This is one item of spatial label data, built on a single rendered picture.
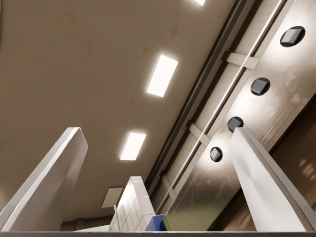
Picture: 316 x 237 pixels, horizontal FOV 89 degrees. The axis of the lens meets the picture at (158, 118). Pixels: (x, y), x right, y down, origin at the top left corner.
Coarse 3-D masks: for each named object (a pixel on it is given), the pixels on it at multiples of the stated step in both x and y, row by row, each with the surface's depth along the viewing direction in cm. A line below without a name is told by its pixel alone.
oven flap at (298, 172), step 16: (304, 128) 47; (288, 144) 50; (304, 144) 46; (288, 160) 48; (304, 160) 44; (288, 176) 47; (304, 176) 43; (304, 192) 42; (240, 208) 59; (224, 224) 63; (240, 224) 57
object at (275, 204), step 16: (240, 128) 10; (240, 144) 10; (256, 144) 9; (240, 160) 10; (256, 160) 8; (272, 160) 8; (240, 176) 10; (256, 176) 8; (272, 176) 7; (256, 192) 8; (272, 192) 7; (288, 192) 6; (256, 208) 8; (272, 208) 7; (288, 208) 6; (304, 208) 6; (256, 224) 8; (272, 224) 7; (288, 224) 6; (304, 224) 6
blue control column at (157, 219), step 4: (152, 216) 96; (156, 216) 97; (160, 216) 98; (152, 220) 95; (156, 220) 94; (160, 220) 96; (148, 224) 98; (152, 224) 95; (156, 224) 92; (148, 228) 98; (152, 228) 94; (160, 228) 91
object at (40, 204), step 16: (80, 128) 10; (64, 144) 9; (80, 144) 10; (48, 160) 8; (64, 160) 9; (80, 160) 10; (32, 176) 7; (48, 176) 7; (64, 176) 9; (16, 192) 6; (32, 192) 6; (48, 192) 7; (64, 192) 9; (16, 208) 6; (32, 208) 6; (48, 208) 7; (64, 208) 9; (0, 224) 6; (16, 224) 6; (32, 224) 6; (48, 224) 7
